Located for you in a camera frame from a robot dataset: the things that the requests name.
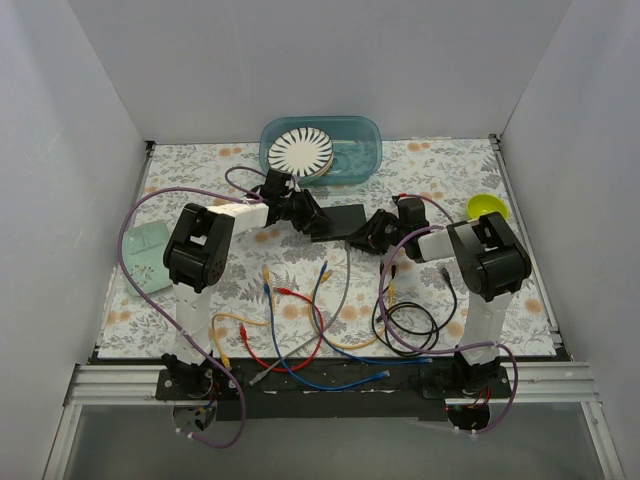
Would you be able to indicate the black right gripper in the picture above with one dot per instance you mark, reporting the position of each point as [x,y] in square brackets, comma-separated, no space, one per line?
[376,232]

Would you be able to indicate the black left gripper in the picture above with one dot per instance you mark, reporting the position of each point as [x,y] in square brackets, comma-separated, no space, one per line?
[308,214]

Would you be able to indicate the black network switch box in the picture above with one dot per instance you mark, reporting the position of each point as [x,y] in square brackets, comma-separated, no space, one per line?
[345,220]

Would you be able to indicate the yellow ethernet cable short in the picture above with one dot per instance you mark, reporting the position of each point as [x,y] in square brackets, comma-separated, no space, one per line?
[218,333]

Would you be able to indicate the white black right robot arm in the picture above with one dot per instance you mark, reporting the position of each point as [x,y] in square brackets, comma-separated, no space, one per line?
[493,265]

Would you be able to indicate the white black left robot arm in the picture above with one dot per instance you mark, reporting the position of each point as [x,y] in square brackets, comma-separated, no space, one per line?
[197,251]

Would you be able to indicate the white blue striped plate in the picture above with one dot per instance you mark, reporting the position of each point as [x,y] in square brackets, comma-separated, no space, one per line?
[304,152]

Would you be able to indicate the floral patterned table mat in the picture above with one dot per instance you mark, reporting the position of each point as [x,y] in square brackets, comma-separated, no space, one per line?
[270,271]

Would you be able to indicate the teal plastic container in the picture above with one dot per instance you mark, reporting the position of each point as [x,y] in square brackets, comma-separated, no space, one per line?
[357,146]

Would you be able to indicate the lime green bowl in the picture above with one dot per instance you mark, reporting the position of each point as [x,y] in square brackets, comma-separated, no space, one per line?
[483,204]

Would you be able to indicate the mint green plastic lid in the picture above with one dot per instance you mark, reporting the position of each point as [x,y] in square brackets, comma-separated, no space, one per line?
[143,249]

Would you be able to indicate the yellow ethernet cable long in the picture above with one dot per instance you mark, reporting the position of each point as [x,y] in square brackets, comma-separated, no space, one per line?
[356,326]

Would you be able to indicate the aluminium frame rail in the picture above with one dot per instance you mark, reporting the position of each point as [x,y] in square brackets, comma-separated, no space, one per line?
[542,420]

